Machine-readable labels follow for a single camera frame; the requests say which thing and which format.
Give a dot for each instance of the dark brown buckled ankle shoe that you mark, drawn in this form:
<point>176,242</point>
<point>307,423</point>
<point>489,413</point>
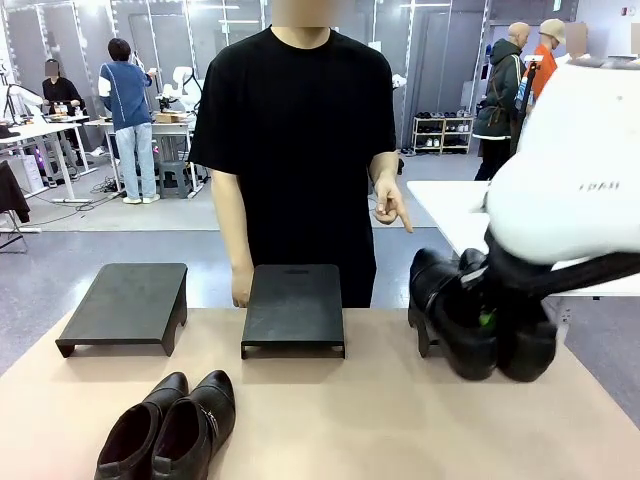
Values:
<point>195,430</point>

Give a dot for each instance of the dark jacket on chair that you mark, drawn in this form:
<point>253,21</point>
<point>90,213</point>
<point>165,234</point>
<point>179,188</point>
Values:
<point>11,192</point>

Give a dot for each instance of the mannequin in green jacket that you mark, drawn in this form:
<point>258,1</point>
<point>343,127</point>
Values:
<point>502,100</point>

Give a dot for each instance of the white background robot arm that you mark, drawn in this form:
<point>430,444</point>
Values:
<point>182,87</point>

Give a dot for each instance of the grey plastic stool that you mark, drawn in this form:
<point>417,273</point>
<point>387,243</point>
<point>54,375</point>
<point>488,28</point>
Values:
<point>175,180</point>

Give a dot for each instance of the person in black t-shirt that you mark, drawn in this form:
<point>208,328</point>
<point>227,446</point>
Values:
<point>300,150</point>

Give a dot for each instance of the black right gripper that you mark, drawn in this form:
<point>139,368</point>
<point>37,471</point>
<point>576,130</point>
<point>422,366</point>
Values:
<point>517,272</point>

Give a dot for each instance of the wooden shoe rack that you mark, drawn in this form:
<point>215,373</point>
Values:
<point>443,134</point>

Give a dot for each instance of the seated person in black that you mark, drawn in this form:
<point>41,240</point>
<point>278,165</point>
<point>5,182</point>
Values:
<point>61,92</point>

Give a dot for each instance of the black leather dress shoe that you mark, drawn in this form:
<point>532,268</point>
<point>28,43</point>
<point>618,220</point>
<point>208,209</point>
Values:
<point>452,320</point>
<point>527,350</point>

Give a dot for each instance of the person's right forearm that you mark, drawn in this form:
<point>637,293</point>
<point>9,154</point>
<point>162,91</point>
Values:
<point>232,225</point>

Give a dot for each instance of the cardboard box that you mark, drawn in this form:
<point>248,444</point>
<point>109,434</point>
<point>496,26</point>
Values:
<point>168,118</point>

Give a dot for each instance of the white desk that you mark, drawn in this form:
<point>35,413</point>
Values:
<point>45,132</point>

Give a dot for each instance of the person's left forearm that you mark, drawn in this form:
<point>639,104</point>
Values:
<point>384,167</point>

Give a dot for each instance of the white side table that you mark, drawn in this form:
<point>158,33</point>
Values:
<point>450,210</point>

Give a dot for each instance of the black shoe stand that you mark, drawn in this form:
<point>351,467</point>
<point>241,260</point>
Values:
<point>125,302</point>
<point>295,305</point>

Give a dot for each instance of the person in blue sweater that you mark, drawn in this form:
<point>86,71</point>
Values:
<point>129,100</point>

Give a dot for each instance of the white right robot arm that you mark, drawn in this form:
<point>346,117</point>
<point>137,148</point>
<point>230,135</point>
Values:
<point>575,150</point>

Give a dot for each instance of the person's right hand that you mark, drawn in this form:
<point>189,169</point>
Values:
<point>242,289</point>

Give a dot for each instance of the person's left hand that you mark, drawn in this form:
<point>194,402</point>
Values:
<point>390,202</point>

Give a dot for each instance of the black camera tripod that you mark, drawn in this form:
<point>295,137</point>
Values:
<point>527,87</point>

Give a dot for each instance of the mannequin in orange top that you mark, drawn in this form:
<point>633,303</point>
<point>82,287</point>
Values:
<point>546,65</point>

